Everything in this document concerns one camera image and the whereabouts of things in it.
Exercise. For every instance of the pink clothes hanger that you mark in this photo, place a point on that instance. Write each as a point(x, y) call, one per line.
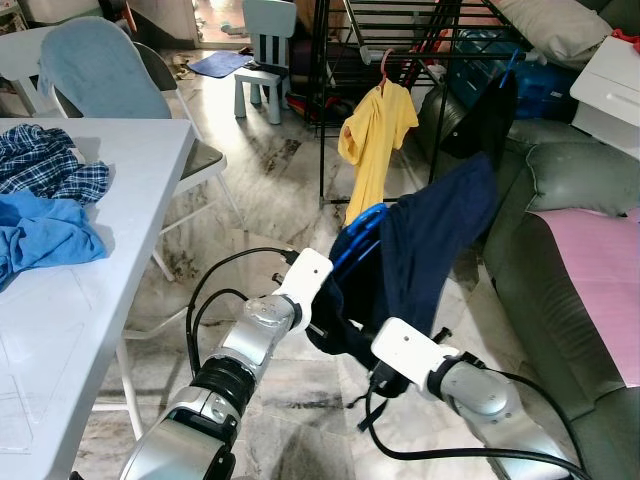
point(384, 82)

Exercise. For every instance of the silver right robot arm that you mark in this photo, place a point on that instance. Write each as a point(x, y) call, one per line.
point(480, 390)

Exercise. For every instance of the bright blue shirt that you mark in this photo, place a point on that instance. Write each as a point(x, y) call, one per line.
point(50, 235)

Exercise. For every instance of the beige pillow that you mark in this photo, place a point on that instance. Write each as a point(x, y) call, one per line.
point(555, 25)

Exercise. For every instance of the white cabinet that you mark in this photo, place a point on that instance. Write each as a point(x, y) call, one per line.
point(605, 90)

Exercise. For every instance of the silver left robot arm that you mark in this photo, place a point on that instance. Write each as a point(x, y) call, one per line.
point(250, 340)

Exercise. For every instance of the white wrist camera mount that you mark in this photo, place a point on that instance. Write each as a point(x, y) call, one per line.
point(305, 280)
point(410, 350)

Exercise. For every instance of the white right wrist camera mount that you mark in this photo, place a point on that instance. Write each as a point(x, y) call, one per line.
point(410, 350)

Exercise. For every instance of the grey folding chair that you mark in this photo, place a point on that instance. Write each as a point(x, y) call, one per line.
point(205, 160)

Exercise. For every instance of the red cloth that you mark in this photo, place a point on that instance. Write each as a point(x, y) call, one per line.
point(625, 38)

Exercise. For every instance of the blue clothes hanger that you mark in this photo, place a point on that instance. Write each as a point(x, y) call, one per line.
point(513, 70)
point(372, 210)

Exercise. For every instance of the yellow shirt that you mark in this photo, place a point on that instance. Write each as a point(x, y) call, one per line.
point(375, 150)

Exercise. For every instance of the grey green sofa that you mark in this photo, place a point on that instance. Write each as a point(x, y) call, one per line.
point(560, 170)

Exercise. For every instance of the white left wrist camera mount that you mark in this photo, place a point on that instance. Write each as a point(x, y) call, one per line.
point(305, 280)

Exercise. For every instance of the pink sofa mat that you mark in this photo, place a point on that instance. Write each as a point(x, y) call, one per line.
point(600, 290)

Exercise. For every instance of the blue floor mat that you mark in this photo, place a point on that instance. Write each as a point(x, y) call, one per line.
point(220, 64)

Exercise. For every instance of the blue plastic storage box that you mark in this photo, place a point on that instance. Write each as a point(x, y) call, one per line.
point(545, 90)

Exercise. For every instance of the black metal drying rack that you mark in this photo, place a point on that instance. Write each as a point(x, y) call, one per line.
point(321, 150)

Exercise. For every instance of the blue grey towel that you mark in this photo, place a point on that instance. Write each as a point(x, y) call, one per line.
point(100, 70)

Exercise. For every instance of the blue plaid shirt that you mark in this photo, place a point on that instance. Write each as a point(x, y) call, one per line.
point(50, 175)

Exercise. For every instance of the navy blue shirt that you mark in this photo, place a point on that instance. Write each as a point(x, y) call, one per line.
point(430, 240)

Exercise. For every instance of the white plastic child chair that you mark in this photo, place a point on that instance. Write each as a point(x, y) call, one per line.
point(270, 20)

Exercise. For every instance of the white folding table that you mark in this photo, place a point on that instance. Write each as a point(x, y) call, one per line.
point(100, 300)

